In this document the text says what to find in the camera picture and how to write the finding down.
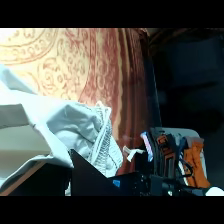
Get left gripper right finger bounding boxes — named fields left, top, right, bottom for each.
left=68, top=148, right=118, bottom=197

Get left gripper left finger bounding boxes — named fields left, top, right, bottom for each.
left=10, top=162, right=73, bottom=197

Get white pants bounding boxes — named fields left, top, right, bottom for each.
left=0, top=63, right=125, bottom=197

